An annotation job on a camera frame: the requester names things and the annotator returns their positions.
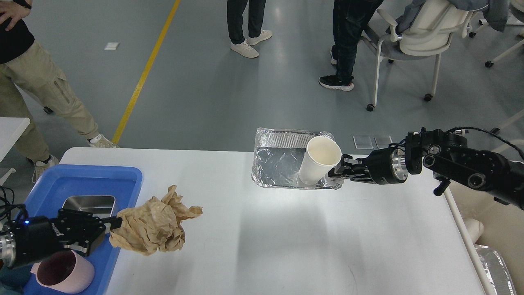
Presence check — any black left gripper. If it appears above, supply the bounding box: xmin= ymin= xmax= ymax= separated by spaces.
xmin=1 ymin=209 xmax=123 ymax=269

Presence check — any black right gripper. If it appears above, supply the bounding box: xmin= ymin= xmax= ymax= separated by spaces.
xmin=328 ymin=147 xmax=408 ymax=185

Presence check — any aluminium foil tray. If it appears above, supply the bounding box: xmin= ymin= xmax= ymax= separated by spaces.
xmin=251 ymin=127 xmax=344 ymax=189

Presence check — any white paper cup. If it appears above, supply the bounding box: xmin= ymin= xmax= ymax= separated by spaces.
xmin=299 ymin=136 xmax=342 ymax=186

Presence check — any square stainless steel tray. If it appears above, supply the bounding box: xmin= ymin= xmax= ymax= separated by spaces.
xmin=62 ymin=195 xmax=118 ymax=219

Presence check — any pink plastic mug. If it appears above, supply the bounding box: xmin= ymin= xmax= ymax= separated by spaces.
xmin=30 ymin=250 xmax=95 ymax=294

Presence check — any brown paper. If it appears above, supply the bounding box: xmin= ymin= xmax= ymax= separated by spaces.
xmin=109 ymin=185 xmax=203 ymax=256

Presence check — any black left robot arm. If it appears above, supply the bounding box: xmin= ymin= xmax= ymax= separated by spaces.
xmin=1 ymin=197 xmax=123 ymax=269

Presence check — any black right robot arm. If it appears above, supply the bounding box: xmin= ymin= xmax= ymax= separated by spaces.
xmin=328 ymin=127 xmax=524 ymax=209

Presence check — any clear floor plate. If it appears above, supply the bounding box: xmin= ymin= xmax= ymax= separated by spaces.
xmin=352 ymin=135 xmax=374 ymax=150
xmin=374 ymin=135 xmax=393 ymax=149

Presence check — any blue plastic tray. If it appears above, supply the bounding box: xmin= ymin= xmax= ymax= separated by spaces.
xmin=25 ymin=164 xmax=142 ymax=295

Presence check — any cream plastic bin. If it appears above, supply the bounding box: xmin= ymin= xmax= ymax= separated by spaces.
xmin=448 ymin=181 xmax=524 ymax=295

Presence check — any person with black sneakers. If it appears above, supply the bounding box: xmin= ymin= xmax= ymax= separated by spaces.
xmin=319 ymin=0 xmax=383 ymax=91

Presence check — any white grey office chair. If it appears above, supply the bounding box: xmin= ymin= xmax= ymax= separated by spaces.
xmin=361 ymin=0 xmax=509 ymax=111

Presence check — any person in khaki trousers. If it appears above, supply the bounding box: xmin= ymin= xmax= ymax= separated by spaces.
xmin=0 ymin=0 xmax=117 ymax=182

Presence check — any white chair legs right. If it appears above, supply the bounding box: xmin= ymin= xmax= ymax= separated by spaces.
xmin=469 ymin=0 xmax=524 ymax=136

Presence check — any person with white sneakers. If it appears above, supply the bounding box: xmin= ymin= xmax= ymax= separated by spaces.
xmin=227 ymin=0 xmax=273 ymax=59

